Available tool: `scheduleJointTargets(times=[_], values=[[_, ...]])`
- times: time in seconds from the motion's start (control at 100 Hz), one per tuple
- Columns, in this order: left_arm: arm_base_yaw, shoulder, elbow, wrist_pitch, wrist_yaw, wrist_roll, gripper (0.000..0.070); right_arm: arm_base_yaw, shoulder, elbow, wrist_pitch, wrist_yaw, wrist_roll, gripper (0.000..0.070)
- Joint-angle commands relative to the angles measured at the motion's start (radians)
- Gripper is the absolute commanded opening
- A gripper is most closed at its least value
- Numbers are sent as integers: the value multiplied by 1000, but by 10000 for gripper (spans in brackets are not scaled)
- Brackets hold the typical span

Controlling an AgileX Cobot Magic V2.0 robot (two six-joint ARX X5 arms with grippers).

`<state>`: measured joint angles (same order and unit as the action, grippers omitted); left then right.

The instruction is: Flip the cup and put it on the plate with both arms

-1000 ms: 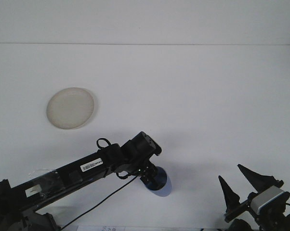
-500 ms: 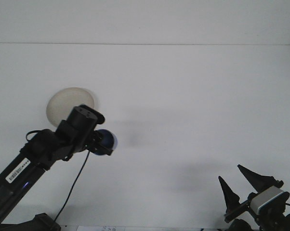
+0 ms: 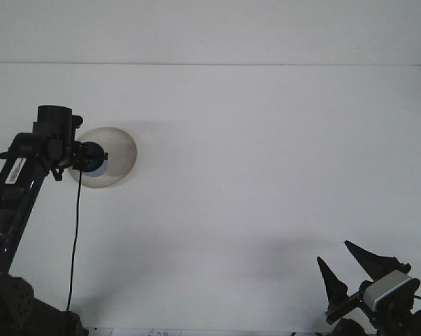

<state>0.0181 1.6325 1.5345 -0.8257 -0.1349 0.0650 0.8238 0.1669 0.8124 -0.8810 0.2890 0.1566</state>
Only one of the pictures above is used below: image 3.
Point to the pale blue cup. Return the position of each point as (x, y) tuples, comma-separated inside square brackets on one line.
[(100, 169)]

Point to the pale round plate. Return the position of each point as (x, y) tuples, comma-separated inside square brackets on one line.
[(121, 157)]

